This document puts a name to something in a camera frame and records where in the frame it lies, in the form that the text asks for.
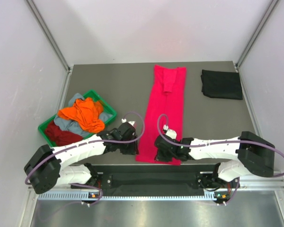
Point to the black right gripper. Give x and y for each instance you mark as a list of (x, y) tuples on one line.
[(160, 157)]

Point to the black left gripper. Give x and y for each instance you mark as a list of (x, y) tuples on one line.
[(132, 150)]

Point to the pink t-shirt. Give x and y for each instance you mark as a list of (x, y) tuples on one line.
[(165, 106)]

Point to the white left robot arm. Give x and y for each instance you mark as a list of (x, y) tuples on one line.
[(57, 166)]

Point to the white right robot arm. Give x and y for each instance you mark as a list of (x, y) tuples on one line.
[(240, 156)]

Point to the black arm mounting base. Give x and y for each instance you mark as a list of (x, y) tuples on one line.
[(193, 176)]

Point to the green plastic bin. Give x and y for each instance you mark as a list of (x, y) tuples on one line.
[(96, 97)]

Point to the orange t-shirt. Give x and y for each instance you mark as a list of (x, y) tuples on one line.
[(86, 113)]

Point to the grey t-shirt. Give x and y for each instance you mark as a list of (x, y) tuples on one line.
[(73, 126)]

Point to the dark red t-shirt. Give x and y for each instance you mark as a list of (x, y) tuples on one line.
[(59, 137)]

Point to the folded black t-shirt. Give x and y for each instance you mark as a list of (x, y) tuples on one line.
[(220, 84)]

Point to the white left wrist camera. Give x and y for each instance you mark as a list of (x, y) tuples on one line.
[(132, 123)]

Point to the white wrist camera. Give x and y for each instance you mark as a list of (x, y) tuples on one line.
[(132, 123), (169, 132)]

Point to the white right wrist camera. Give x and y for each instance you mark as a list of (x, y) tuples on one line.
[(169, 132)]

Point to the slotted cable duct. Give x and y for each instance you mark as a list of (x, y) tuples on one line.
[(92, 196)]

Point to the left aluminium frame post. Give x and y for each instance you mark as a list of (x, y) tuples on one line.
[(46, 31)]

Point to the aluminium frame post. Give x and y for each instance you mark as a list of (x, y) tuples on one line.
[(257, 32), (46, 31)]

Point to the right aluminium frame post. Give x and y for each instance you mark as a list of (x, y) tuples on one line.
[(257, 32)]

